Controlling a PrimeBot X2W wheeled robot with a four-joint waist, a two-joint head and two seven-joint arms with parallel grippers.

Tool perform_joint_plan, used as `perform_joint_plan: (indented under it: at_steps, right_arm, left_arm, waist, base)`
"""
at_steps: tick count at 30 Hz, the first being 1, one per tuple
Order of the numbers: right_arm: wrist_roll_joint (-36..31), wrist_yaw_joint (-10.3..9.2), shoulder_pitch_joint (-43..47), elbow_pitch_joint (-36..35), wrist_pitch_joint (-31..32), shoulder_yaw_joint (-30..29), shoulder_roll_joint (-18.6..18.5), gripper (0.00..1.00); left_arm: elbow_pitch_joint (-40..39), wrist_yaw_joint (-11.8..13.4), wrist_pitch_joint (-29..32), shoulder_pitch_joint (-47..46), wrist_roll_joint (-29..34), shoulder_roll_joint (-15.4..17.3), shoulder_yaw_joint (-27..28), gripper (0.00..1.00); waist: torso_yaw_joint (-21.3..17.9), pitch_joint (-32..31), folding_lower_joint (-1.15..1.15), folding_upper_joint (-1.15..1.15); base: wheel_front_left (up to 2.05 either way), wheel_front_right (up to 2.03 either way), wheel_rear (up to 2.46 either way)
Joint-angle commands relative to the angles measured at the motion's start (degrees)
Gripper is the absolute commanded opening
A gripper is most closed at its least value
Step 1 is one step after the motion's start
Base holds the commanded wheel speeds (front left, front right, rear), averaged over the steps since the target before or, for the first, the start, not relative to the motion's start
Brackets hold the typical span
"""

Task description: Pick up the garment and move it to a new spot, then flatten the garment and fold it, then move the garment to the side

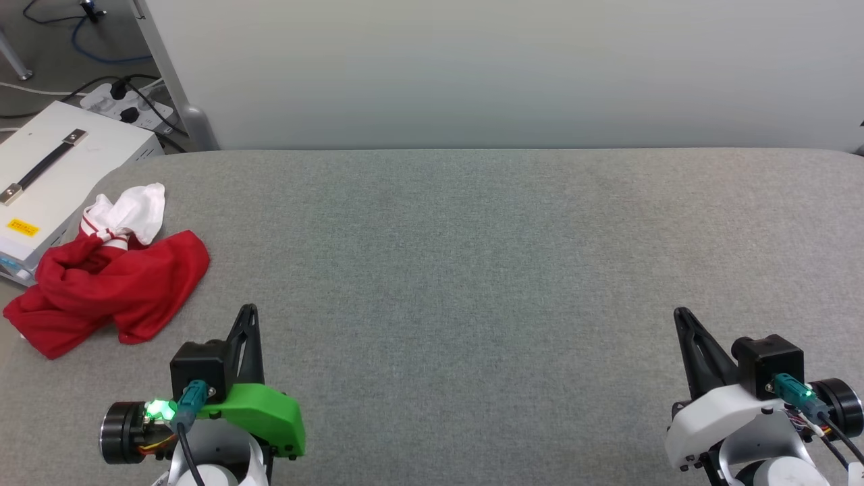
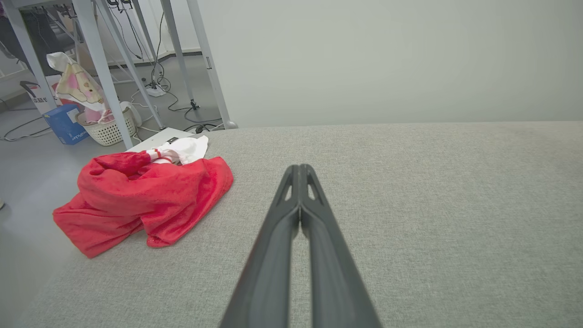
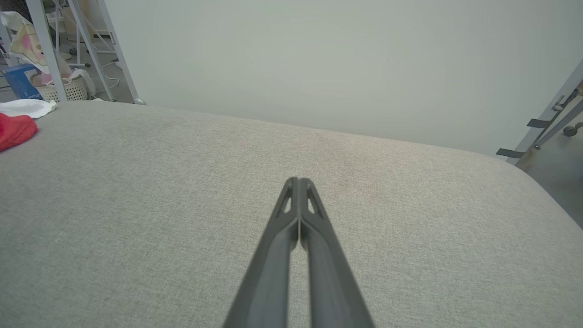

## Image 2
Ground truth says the white bag black print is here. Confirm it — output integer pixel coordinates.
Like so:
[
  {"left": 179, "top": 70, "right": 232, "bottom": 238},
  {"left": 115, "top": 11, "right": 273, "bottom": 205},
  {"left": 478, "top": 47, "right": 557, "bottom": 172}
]
[{"left": 20, "top": 75, "right": 62, "bottom": 115}]

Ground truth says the patterned cloth in basket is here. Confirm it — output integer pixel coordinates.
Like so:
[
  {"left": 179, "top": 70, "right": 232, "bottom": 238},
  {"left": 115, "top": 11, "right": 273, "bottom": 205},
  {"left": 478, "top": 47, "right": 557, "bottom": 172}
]
[{"left": 46, "top": 51, "right": 114, "bottom": 123}]

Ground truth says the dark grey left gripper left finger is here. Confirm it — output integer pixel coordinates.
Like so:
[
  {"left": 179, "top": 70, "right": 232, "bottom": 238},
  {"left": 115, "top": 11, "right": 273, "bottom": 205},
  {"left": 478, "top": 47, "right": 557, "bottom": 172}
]
[{"left": 220, "top": 165, "right": 301, "bottom": 328}]

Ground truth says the black power cable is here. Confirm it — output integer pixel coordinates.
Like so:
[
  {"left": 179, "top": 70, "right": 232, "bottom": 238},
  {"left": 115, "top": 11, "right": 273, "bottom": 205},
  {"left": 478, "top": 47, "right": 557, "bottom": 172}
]
[{"left": 153, "top": 11, "right": 224, "bottom": 133}]

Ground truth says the red white jersey garment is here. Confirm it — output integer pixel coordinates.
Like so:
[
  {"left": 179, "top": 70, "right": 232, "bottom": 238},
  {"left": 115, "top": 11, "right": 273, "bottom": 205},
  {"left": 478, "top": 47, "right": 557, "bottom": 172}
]
[{"left": 52, "top": 135, "right": 234, "bottom": 259}]

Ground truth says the light grey floor cable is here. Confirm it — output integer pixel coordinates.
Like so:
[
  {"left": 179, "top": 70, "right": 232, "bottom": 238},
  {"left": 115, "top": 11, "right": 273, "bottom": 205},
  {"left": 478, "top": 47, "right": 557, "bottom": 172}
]
[{"left": 0, "top": 116, "right": 53, "bottom": 142}]

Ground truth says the white perforated laundry basket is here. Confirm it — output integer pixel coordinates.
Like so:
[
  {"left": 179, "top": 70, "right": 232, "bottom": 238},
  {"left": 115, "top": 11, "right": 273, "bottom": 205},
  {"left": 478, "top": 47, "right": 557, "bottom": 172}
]
[{"left": 75, "top": 107, "right": 137, "bottom": 146}]

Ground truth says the blue cardboard box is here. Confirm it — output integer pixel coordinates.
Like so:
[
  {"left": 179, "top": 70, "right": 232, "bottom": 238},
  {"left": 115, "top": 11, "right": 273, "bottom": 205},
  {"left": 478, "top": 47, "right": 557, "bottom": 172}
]
[{"left": 43, "top": 104, "right": 90, "bottom": 145}]

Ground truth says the white power supply box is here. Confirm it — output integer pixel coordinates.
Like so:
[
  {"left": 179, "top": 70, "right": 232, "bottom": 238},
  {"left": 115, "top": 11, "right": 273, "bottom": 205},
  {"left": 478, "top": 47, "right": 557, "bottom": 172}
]
[{"left": 125, "top": 128, "right": 197, "bottom": 153}]

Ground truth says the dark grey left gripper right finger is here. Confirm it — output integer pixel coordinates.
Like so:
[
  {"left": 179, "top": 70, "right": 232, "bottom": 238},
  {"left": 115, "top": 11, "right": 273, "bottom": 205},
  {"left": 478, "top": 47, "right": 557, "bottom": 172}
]
[{"left": 300, "top": 164, "right": 382, "bottom": 328}]

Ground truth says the white rounded plastic item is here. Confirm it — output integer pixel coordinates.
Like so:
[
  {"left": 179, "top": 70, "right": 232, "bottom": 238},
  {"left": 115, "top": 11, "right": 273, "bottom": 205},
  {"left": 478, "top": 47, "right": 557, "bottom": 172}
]
[{"left": 120, "top": 101, "right": 143, "bottom": 127}]

